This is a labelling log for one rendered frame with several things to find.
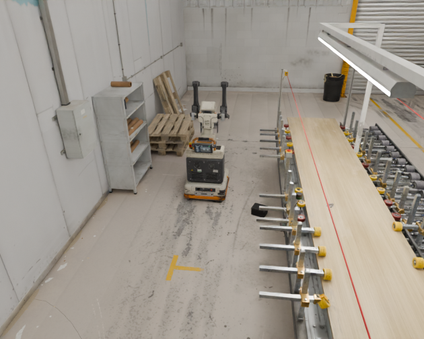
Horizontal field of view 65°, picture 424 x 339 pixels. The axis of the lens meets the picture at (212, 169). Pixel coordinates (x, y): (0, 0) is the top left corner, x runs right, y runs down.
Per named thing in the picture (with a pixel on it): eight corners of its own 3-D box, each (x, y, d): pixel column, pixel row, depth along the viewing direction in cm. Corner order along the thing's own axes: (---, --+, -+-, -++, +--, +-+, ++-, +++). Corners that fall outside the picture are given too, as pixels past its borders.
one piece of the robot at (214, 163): (223, 191, 495) (223, 139, 456) (186, 189, 502) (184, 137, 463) (225, 180, 524) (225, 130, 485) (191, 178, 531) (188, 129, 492)
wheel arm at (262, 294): (259, 297, 228) (259, 294, 226) (259, 294, 230) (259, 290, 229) (313, 303, 223) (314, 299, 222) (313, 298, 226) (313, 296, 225)
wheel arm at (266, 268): (259, 271, 249) (259, 268, 248) (259, 268, 253) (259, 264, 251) (328, 277, 243) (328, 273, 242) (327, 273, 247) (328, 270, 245)
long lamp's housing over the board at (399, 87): (388, 97, 167) (392, 82, 163) (318, 39, 377) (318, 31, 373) (414, 98, 165) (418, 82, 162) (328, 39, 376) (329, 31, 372)
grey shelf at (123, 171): (109, 192, 528) (91, 96, 456) (128, 167, 607) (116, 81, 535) (136, 194, 523) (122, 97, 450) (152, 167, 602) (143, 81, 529)
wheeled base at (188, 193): (225, 202, 494) (225, 187, 482) (183, 199, 502) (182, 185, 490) (229, 179, 553) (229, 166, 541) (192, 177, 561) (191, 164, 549)
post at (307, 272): (297, 321, 239) (305, 271, 217) (297, 317, 242) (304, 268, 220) (302, 321, 239) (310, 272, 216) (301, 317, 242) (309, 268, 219)
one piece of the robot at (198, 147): (216, 156, 472) (215, 145, 454) (192, 155, 476) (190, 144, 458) (217, 150, 478) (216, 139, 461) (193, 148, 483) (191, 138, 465)
